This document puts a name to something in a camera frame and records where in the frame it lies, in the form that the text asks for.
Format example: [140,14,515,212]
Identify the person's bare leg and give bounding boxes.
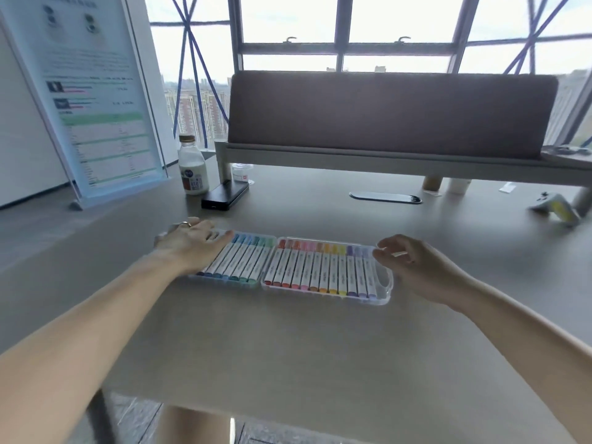
[155,404,232,444]

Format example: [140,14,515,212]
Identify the white milk bottle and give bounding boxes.
[178,134,210,196]

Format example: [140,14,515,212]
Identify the blue-ended white marker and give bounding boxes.
[205,244,230,279]

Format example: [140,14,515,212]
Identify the person's left forearm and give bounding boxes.
[0,253,186,444]

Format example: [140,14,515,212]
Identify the dusty-pink-ended white marker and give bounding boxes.
[264,239,287,287]

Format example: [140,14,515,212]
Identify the black rectangular power bank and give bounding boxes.
[201,179,250,211]

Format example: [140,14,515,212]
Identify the light-pink-ended white marker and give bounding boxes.
[300,241,318,292]

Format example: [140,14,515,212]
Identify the navy-ended white marker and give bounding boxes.
[196,253,218,277]

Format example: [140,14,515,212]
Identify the mint-ended white marker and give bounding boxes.
[239,236,266,285]

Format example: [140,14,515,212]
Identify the person's right hand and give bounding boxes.
[372,234,477,315]

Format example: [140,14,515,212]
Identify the grey desk shelf riser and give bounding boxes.
[215,141,592,218]

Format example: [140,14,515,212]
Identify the person's right forearm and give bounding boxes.
[455,279,592,444]

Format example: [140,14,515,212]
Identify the crimson-ended white marker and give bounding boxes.
[273,240,295,288]

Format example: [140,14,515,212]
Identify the sky-blue-ended white marker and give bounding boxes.
[213,233,240,281]
[221,234,249,282]

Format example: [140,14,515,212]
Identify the clear plastic marker case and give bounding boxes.
[187,228,394,306]

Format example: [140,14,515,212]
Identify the red-tipped white marker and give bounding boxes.
[282,240,302,290]

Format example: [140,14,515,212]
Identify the copper-ended white marker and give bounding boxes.
[310,242,326,294]

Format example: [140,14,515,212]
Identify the person's left hand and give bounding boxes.
[154,216,234,276]

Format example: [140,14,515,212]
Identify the white and yellow controller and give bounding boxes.
[529,192,582,227]

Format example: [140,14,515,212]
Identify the pink-ended white marker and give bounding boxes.
[291,240,310,291]

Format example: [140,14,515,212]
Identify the small clear jar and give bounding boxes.
[231,163,255,186]

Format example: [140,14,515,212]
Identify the grey round table leg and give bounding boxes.
[85,388,119,444]

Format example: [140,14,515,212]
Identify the grey desk divider shelf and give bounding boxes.
[228,71,559,160]

